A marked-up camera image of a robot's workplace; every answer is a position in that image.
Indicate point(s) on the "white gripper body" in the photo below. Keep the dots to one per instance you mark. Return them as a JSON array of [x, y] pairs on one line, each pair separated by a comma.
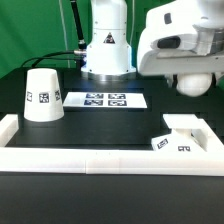
[[184, 36]]

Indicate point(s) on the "white lamp bulb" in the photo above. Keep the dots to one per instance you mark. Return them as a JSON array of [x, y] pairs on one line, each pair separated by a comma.
[[193, 85]]

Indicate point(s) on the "white lamp base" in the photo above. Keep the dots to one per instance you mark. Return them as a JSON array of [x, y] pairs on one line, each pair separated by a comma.
[[181, 138]]

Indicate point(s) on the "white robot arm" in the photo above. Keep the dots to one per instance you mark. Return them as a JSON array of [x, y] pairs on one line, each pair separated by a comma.
[[109, 54]]

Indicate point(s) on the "white lamp shade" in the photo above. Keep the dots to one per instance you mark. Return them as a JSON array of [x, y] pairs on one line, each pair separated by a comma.
[[43, 102]]

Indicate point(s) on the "white tag sheet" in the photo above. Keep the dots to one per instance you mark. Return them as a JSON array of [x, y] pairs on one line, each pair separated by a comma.
[[105, 100]]

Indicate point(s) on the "white foam fence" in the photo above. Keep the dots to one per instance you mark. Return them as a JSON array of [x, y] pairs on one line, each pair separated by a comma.
[[207, 163]]

